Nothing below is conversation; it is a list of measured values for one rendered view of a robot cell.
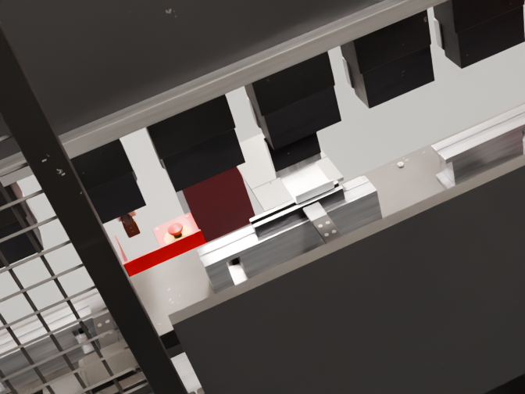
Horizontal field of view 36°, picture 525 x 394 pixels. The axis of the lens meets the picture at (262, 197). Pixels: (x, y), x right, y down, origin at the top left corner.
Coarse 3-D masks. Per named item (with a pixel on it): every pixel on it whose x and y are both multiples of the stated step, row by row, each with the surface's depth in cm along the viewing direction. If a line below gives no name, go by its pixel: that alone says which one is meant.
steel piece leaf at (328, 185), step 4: (332, 180) 165; (320, 184) 165; (324, 184) 165; (328, 184) 166; (332, 184) 166; (312, 188) 165; (316, 188) 165; (320, 188) 166; (324, 188) 166; (328, 188) 167; (304, 192) 164; (308, 192) 165; (312, 192) 166; (316, 192) 166; (320, 192) 167; (296, 196) 164; (300, 196) 165; (304, 196) 166; (308, 196) 166; (312, 196) 167; (296, 200) 165; (300, 200) 166; (304, 200) 167
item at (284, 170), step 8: (312, 136) 158; (288, 144) 157; (296, 144) 158; (304, 144) 158; (312, 144) 159; (272, 152) 157; (280, 152) 157; (288, 152) 158; (296, 152) 159; (304, 152) 159; (312, 152) 160; (320, 152) 161; (272, 160) 158; (280, 160) 158; (288, 160) 159; (296, 160) 160; (304, 160) 162; (312, 160) 162; (280, 168) 159; (288, 168) 161; (296, 168) 162; (280, 176) 162
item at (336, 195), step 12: (324, 192) 169; (336, 192) 167; (288, 204) 167; (300, 204) 166; (324, 204) 168; (264, 216) 167; (276, 216) 166; (288, 216) 166; (300, 216) 167; (252, 228) 168; (264, 228) 166; (276, 228) 167
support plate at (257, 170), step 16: (240, 144) 188; (256, 144) 186; (256, 160) 181; (320, 160) 176; (256, 176) 177; (272, 176) 176; (336, 176) 170; (256, 192) 173; (272, 192) 172; (288, 192) 170; (272, 208) 168
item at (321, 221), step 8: (304, 208) 164; (312, 208) 164; (320, 208) 163; (312, 216) 162; (320, 216) 161; (328, 216) 161; (312, 224) 161; (320, 224) 159; (328, 224) 159; (320, 232) 158; (328, 232) 157; (336, 232) 157; (328, 240) 156
